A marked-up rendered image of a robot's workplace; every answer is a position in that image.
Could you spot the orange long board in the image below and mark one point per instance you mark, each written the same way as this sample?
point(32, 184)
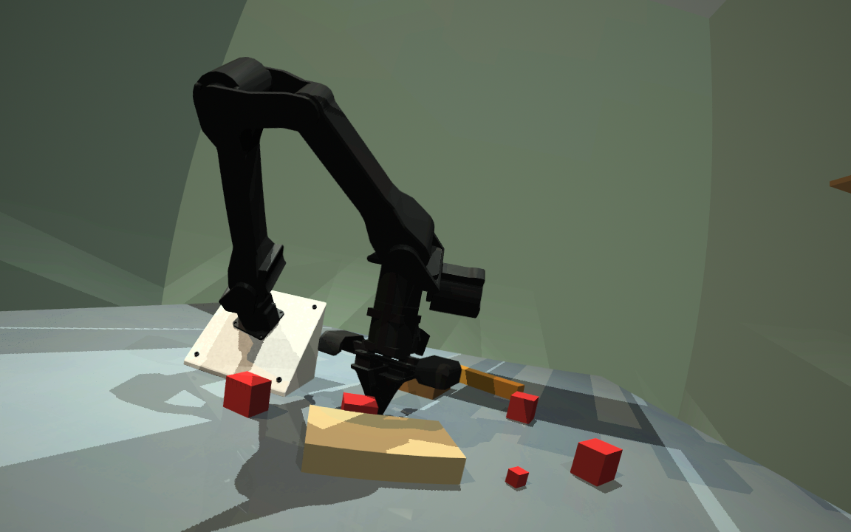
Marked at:
point(489, 383)

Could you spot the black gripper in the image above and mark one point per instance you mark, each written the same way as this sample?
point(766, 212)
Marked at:
point(391, 335)

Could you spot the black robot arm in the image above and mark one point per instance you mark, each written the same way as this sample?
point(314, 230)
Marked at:
point(234, 102)

